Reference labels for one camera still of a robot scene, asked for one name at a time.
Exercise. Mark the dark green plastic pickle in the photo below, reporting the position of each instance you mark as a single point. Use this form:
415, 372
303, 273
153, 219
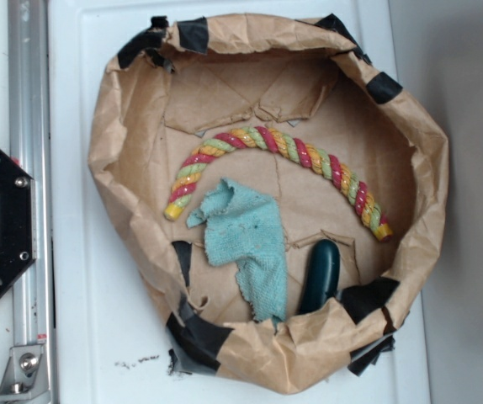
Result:
322, 276

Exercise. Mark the teal cloth rag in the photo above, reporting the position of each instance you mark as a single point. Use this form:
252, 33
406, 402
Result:
243, 226

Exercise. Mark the brown paper bag bin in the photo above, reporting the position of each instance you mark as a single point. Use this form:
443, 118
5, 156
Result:
174, 86

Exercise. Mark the multicolour twisted rope toy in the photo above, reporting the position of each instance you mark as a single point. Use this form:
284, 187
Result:
291, 148

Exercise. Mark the aluminium extrusion rail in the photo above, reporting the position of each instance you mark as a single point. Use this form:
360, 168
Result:
29, 136

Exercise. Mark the metal corner bracket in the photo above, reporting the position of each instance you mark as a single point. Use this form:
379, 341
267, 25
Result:
25, 379

